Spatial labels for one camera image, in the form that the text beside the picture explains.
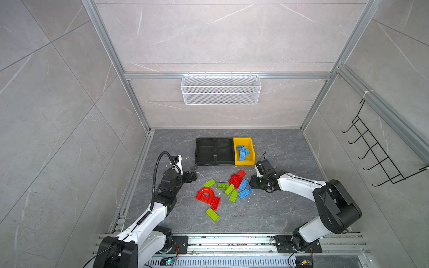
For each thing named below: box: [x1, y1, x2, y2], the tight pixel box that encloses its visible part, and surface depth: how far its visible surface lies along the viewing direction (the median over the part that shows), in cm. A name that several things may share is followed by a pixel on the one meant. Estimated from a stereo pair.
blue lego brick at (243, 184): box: [239, 178, 249, 190], surface depth 92 cm
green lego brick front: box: [205, 207, 220, 222], surface depth 82 cm
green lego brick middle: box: [217, 182, 230, 190], surface depth 92 cm
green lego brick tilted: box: [224, 183, 235, 196], surface depth 90 cm
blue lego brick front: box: [239, 150, 246, 161], surface depth 103 cm
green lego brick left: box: [203, 178, 216, 188], surface depth 94 cm
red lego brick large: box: [229, 169, 246, 189], surface depth 95 cm
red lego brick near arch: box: [210, 196, 221, 212], surface depth 87 cm
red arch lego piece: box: [195, 187, 216, 205], surface depth 89 cm
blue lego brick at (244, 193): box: [237, 188, 251, 199], surface depth 90 cm
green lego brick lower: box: [229, 189, 239, 203], surface depth 90 cm
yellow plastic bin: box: [232, 136, 256, 166], surface depth 105 cm
